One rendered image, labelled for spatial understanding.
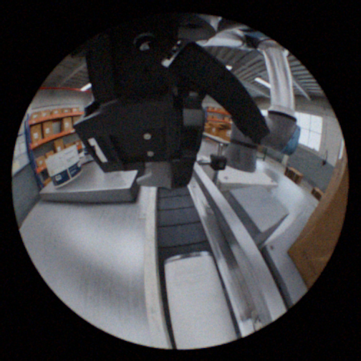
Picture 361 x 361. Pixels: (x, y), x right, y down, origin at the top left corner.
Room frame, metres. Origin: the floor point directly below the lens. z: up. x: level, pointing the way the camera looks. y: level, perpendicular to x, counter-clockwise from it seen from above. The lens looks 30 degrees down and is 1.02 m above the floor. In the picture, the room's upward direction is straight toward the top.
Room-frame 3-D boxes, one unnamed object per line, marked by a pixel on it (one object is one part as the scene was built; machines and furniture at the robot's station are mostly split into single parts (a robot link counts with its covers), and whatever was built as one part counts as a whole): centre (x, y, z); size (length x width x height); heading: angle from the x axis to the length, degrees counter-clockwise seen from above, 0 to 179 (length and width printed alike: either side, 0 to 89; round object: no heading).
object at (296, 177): (1.83, -3.86, 0.16); 0.65 x 0.54 x 0.32; 6
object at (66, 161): (0.28, 0.59, 0.95); 0.20 x 0.20 x 0.14
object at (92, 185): (0.55, 0.53, 0.86); 0.80 x 0.67 x 0.05; 9
